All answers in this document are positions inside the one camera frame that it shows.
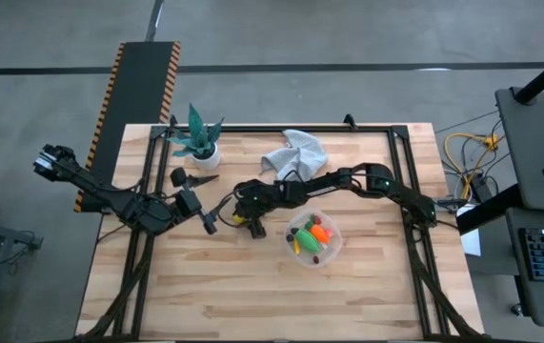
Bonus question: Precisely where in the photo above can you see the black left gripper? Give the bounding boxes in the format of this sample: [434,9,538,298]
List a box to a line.
[170,167,233,236]

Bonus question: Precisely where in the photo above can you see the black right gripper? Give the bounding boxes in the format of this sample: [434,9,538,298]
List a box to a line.
[232,180,278,241]

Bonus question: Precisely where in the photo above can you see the green toy mango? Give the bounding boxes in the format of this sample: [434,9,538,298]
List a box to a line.
[294,228,322,254]

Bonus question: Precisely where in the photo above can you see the orange toy carrot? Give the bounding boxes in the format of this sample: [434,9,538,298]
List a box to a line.
[310,223,332,246]

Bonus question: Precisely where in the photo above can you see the grey waffle cloth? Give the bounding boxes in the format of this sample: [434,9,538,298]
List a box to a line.
[259,129,329,183]

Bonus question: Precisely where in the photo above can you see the clear plastic tupperware container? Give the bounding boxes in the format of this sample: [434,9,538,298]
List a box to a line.
[282,209,344,270]

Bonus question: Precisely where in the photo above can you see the snake plant in white pot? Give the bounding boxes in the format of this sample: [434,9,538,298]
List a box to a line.
[166,103,226,172]

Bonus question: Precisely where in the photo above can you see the black mat with hazard stripes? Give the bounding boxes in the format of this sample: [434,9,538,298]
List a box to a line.
[73,40,183,213]

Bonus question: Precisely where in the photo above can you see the white paper sheet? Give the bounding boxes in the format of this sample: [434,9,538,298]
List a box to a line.
[458,203,483,258]

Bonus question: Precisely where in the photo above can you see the grey desk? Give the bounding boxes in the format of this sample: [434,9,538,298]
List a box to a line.
[504,206,544,331]
[494,87,544,213]

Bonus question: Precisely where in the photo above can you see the grey lower desk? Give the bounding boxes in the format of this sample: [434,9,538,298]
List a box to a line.
[504,206,544,331]

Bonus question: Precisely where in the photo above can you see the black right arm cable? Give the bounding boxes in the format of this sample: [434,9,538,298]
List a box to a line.
[215,190,242,230]

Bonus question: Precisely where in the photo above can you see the black aluminium table frame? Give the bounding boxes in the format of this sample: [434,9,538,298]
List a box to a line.
[75,113,488,343]

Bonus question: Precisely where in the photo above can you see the yellow cable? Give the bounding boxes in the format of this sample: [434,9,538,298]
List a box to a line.
[443,132,507,202]

